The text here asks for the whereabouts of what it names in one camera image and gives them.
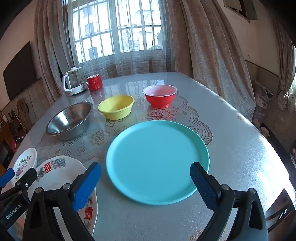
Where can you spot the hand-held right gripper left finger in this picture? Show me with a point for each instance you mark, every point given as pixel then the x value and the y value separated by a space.
pixel 85 187

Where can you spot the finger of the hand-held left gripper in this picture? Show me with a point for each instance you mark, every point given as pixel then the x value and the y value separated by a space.
pixel 7 176
pixel 29 175

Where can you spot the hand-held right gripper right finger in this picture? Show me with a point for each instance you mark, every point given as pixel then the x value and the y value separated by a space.
pixel 204 187

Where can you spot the small white floral plate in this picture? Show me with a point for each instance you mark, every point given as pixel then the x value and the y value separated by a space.
pixel 24 160

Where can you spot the large white printed plate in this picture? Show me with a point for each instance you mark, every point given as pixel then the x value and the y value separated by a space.
pixel 57 171

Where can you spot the teal plastic plate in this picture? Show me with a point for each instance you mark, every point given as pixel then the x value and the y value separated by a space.
pixel 157 160

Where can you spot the stainless steel bowl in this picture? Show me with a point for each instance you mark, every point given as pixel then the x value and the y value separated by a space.
pixel 69 118

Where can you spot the yellow plastic bowl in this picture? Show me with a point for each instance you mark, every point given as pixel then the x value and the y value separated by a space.
pixel 115 113

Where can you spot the red plastic bowl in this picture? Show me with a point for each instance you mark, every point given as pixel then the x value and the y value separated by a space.
pixel 159 100

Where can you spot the lace pattern table mat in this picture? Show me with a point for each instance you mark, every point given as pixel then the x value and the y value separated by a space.
pixel 104 139

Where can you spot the wooden folding rack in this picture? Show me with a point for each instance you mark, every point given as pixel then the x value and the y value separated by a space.
pixel 23 111

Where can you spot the white glass electric kettle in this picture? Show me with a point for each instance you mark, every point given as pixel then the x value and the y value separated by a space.
pixel 74 87

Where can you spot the pile of bags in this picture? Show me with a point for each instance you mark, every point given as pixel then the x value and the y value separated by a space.
pixel 261 102

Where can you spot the black flat television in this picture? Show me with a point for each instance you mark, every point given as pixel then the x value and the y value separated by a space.
pixel 19 71

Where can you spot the red mug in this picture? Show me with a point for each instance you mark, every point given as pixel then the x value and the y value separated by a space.
pixel 94 83

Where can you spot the beige velvet curtain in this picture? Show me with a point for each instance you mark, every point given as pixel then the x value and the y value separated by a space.
pixel 53 46
pixel 203 58

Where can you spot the white sheer curtain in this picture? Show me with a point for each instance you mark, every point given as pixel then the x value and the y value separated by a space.
pixel 129 62

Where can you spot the tied beige curtain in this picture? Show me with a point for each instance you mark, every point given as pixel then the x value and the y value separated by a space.
pixel 283 69

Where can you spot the barred window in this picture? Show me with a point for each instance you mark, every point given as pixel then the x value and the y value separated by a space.
pixel 104 27

